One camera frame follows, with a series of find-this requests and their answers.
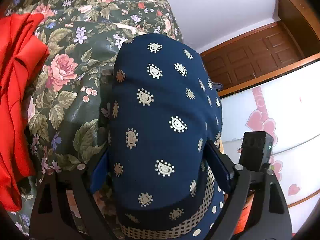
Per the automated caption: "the navy patterned hoodie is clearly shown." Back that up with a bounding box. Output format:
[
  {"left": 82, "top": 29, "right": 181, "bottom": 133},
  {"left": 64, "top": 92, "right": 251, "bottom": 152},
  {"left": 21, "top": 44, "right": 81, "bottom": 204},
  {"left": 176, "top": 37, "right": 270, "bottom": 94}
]
[{"left": 89, "top": 32, "right": 226, "bottom": 240}]

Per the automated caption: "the wooden door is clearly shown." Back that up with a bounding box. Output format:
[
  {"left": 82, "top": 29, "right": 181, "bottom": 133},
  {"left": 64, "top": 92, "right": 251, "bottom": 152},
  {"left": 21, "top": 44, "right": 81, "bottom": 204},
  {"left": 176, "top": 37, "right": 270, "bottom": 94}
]
[{"left": 201, "top": 21, "right": 319, "bottom": 97}]

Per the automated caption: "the red folded garment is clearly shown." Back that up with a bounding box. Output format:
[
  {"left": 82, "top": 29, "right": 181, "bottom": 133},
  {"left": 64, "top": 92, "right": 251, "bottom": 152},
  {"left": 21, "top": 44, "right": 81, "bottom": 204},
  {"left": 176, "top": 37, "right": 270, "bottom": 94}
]
[{"left": 1, "top": 14, "right": 49, "bottom": 211}]

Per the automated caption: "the floral quilt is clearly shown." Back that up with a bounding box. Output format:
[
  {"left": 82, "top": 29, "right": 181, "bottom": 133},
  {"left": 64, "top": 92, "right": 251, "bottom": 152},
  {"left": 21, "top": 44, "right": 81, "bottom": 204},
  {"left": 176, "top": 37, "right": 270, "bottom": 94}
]
[{"left": 7, "top": 0, "right": 183, "bottom": 236}]

